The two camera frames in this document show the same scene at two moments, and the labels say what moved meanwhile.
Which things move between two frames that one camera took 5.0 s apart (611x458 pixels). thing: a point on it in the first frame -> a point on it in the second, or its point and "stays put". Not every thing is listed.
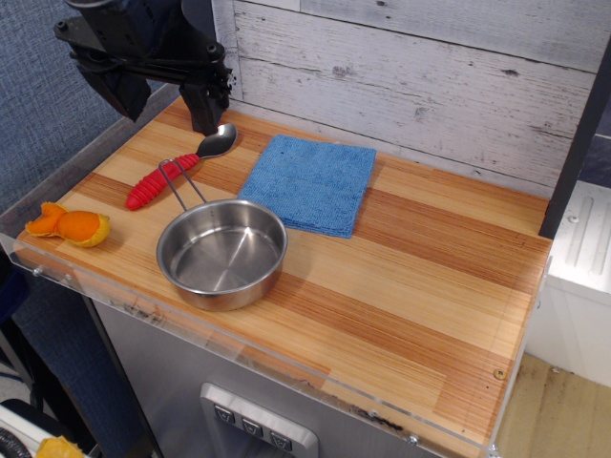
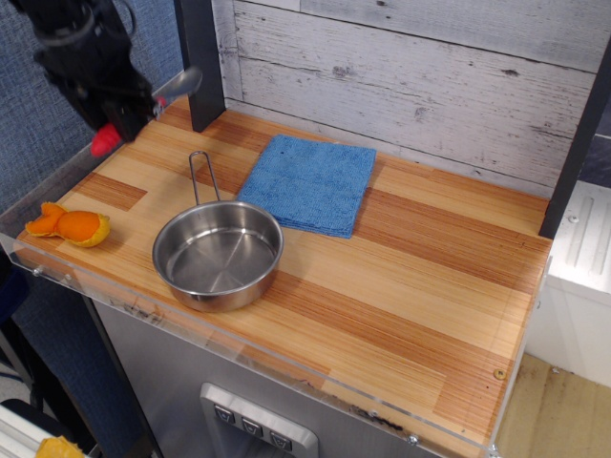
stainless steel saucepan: x=222 y=255 stays put
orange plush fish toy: x=78 y=228 stays put
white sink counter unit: x=572 y=321 stays put
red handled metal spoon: x=219 y=142 -> x=186 y=83
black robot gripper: x=175 y=39 -> x=85 y=47
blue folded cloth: x=314 y=184 stays put
